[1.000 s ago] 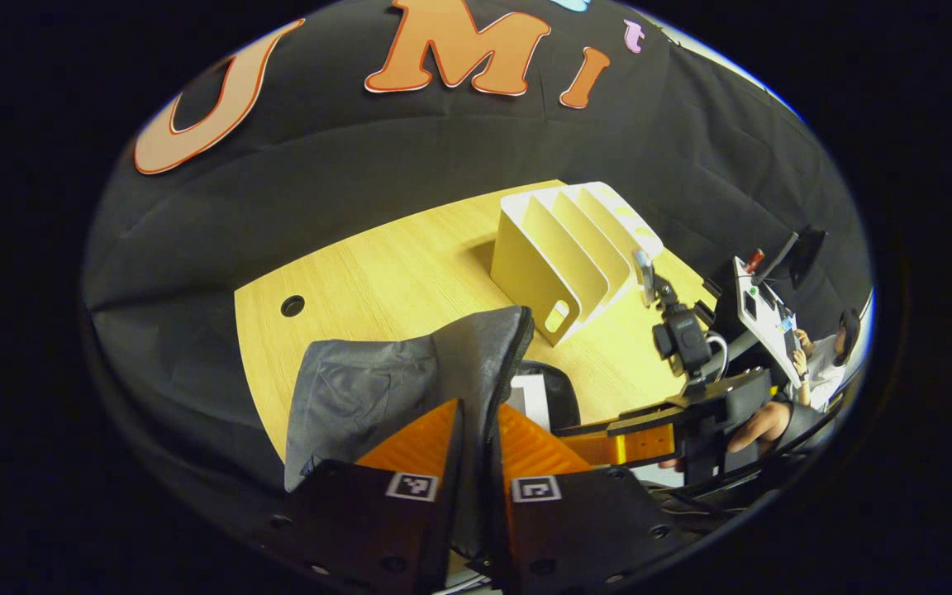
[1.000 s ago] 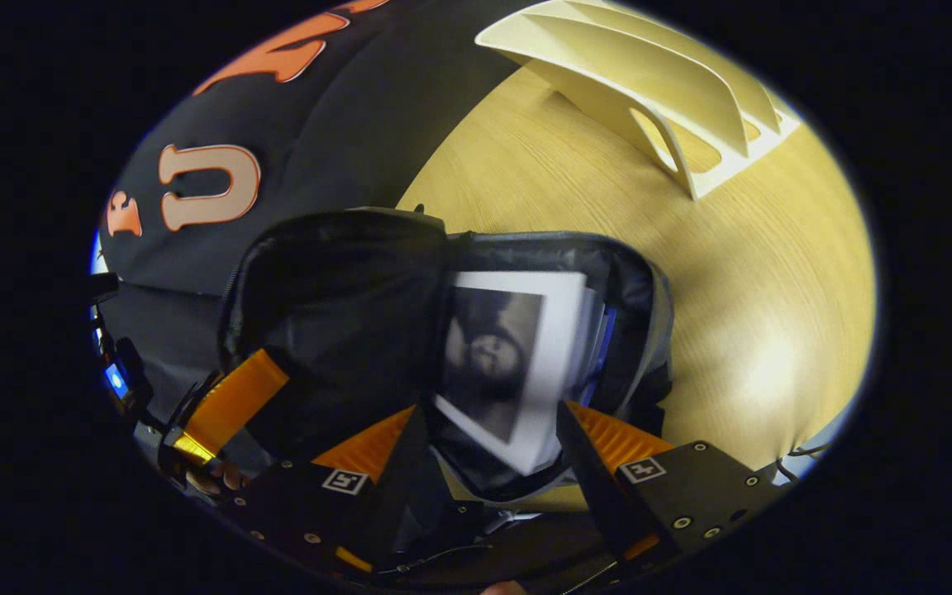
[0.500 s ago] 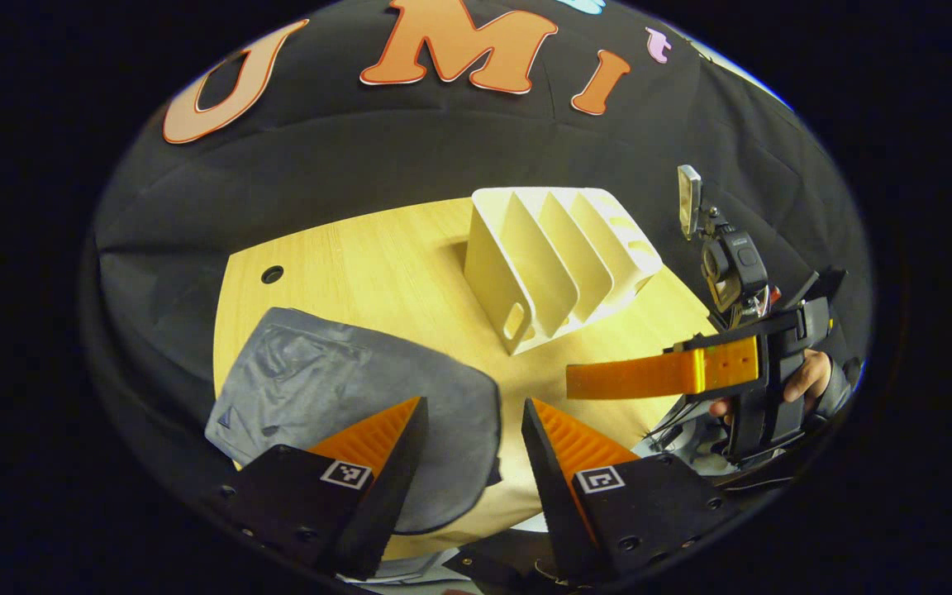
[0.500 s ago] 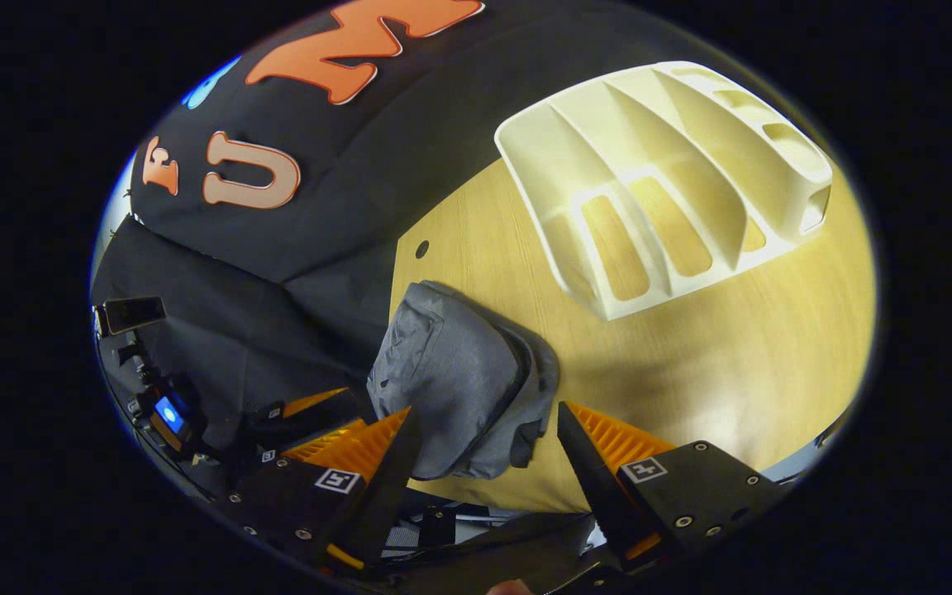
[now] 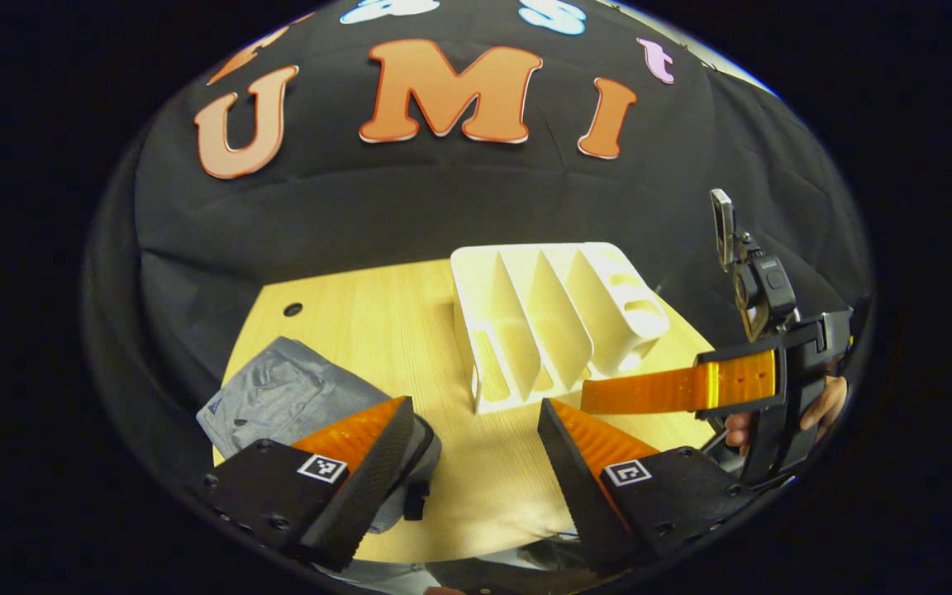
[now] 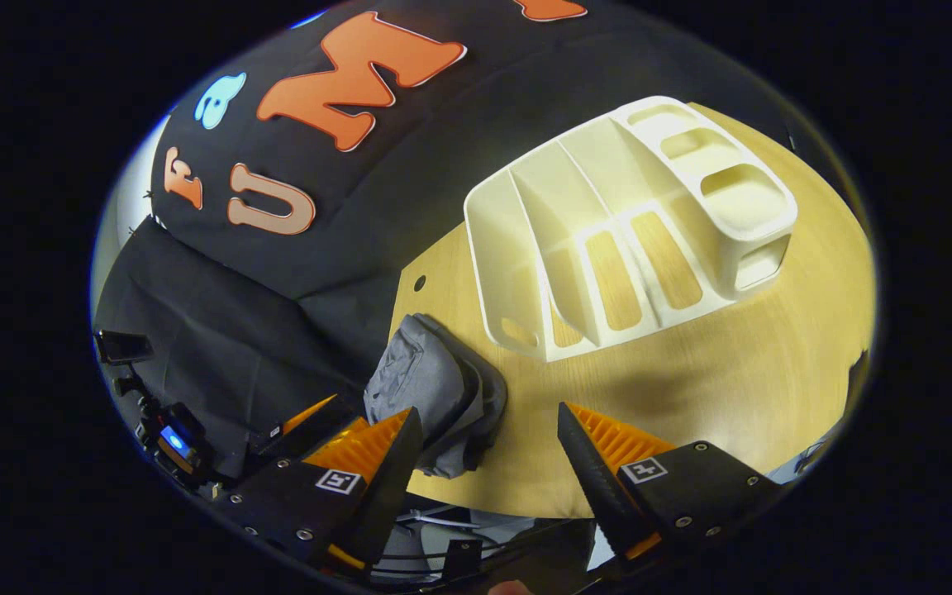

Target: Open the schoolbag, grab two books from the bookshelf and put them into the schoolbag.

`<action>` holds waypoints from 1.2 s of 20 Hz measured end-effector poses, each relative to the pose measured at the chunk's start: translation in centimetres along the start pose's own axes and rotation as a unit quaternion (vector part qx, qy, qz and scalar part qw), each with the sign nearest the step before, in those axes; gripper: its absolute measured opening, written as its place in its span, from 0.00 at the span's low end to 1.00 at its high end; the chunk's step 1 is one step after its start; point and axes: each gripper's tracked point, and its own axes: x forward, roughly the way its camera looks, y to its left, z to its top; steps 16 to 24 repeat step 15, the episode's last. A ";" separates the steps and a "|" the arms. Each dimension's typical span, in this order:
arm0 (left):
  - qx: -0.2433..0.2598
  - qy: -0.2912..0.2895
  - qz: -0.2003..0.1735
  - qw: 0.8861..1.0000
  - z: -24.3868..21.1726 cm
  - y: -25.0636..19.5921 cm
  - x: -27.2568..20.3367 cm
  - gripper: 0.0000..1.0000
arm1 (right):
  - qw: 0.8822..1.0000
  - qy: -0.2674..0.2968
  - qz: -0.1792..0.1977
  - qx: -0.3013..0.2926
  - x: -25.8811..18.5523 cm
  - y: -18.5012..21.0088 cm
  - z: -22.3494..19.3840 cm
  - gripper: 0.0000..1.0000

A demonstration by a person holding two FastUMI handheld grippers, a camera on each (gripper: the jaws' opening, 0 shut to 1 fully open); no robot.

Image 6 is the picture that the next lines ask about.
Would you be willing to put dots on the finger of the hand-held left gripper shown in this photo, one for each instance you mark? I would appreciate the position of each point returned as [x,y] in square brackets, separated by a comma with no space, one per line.
[311,417]

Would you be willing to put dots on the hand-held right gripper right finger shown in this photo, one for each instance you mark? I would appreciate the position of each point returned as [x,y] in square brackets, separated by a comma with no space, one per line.
[596,487]

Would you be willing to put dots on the grey schoolbag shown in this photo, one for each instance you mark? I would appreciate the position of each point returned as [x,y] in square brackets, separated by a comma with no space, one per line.
[418,380]

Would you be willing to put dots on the cream plastic bookshelf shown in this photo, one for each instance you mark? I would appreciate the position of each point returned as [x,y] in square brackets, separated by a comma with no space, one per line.
[525,248]

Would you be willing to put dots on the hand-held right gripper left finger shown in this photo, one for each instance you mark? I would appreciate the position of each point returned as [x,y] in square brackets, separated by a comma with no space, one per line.
[389,487]

